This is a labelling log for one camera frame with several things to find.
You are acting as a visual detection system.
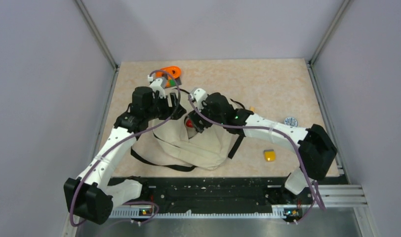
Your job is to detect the yellow eraser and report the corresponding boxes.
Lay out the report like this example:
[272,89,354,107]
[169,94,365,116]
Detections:
[263,149,276,162]

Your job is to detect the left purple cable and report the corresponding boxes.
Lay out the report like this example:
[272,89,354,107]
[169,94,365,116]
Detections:
[69,69,181,227]

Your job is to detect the orange toy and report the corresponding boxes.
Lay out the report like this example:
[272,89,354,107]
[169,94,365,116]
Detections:
[156,66,182,88]

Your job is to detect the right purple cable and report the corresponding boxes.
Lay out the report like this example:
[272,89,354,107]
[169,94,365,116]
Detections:
[187,95,327,225]

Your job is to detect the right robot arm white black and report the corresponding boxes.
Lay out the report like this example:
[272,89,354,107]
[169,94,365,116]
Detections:
[188,90,338,203]

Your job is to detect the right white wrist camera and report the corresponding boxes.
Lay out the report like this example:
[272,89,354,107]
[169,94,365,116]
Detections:
[189,88,208,111]

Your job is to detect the red black stamp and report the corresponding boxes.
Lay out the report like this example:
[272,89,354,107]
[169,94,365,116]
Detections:
[185,119,194,128]

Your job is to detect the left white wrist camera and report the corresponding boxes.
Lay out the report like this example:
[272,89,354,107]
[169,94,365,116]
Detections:
[147,75,167,99]

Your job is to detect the beige canvas backpack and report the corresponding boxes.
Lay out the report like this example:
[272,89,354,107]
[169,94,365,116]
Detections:
[130,114,243,172]

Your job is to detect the aluminium frame rails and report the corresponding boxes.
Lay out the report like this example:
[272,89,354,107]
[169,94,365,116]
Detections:
[61,185,378,237]

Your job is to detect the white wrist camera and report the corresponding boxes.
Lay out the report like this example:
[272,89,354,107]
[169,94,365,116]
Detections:
[147,75,167,99]
[189,88,208,111]

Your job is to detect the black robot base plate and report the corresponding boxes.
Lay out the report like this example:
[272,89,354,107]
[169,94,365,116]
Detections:
[130,176,312,214]

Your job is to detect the blue patterned tape roll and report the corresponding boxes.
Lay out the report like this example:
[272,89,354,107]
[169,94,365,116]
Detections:
[283,117,298,127]

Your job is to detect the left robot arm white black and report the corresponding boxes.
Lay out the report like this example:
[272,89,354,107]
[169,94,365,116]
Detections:
[63,86,184,227]

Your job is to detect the purple cable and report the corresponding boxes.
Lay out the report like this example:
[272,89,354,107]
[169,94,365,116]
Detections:
[187,95,327,225]
[69,69,181,227]

